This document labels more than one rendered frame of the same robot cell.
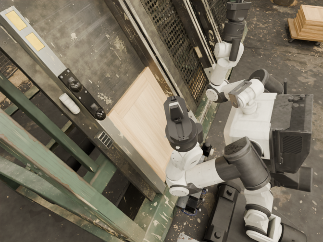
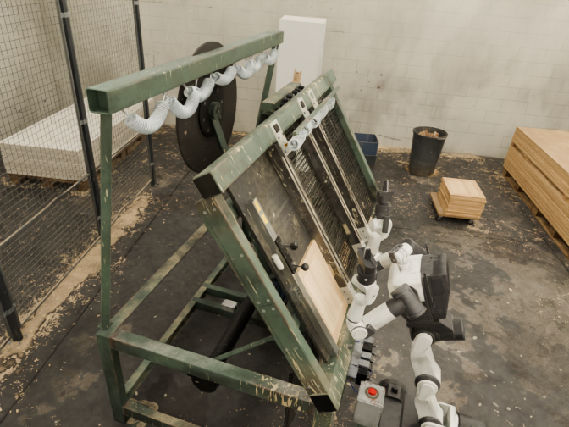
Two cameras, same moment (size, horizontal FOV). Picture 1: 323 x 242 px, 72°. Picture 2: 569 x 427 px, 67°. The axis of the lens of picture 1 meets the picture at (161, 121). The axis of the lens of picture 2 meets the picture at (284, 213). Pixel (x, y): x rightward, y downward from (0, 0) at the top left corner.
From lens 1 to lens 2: 1.41 m
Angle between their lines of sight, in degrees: 22
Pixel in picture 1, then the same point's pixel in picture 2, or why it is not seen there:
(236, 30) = (385, 210)
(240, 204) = (408, 404)
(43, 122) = not seen: hidden behind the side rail
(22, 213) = not seen: outside the picture
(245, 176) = (409, 307)
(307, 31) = (455, 207)
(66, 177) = (284, 312)
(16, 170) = (173, 351)
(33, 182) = (196, 360)
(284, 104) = (428, 261)
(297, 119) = (437, 268)
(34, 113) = not seen: hidden behind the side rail
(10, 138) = (262, 276)
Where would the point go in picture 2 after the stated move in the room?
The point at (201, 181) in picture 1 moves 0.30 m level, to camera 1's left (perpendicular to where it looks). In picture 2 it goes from (377, 320) to (316, 323)
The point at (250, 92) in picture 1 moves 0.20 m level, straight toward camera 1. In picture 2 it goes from (403, 252) to (396, 274)
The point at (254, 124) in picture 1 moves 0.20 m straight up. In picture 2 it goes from (409, 274) to (418, 241)
